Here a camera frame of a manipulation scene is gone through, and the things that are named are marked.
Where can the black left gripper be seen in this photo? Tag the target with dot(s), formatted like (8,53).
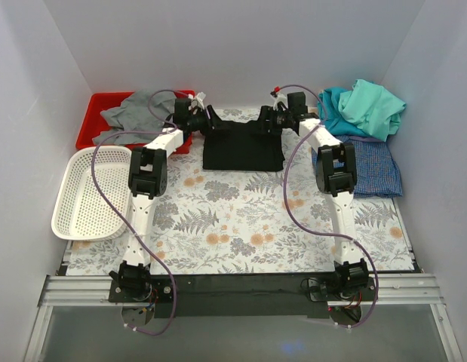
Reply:
(209,118)

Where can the grey shirt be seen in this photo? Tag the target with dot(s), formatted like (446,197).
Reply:
(138,113)

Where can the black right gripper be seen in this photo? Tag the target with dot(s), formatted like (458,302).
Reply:
(264,118)

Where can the white perforated plastic basket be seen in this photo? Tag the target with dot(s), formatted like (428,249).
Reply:
(89,185)

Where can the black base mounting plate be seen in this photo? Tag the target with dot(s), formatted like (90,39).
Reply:
(249,295)

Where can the dark teal shirt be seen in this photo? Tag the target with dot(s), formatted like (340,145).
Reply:
(333,117)

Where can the aluminium rail frame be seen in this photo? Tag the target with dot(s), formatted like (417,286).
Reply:
(407,321)

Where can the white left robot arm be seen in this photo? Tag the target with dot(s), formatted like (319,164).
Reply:
(147,182)

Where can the black floral print t-shirt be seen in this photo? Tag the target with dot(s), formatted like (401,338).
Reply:
(243,147)

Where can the blue patterned folded shirt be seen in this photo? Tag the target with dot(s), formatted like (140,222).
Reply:
(377,172)

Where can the red plastic bin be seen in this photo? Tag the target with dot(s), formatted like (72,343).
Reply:
(93,123)

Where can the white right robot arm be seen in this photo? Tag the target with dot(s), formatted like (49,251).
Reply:
(336,178)

